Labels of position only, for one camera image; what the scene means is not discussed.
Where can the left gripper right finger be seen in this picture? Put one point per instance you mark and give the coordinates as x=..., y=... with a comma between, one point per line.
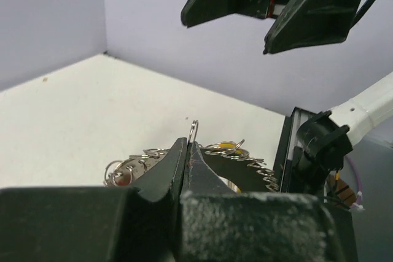
x=281, y=227

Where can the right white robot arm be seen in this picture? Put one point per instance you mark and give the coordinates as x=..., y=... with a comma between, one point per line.
x=359, y=115

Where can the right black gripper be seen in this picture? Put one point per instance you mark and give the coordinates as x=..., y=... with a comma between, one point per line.
x=299, y=23

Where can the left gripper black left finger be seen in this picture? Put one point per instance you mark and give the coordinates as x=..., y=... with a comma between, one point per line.
x=133, y=223

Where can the yellow tagged key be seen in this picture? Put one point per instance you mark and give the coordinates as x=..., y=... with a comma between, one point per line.
x=227, y=146

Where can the silver round keyring disc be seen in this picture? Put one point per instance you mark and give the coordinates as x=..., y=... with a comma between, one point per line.
x=190, y=168

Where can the red tagged key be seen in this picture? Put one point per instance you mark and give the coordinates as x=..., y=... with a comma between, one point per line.
x=121, y=182

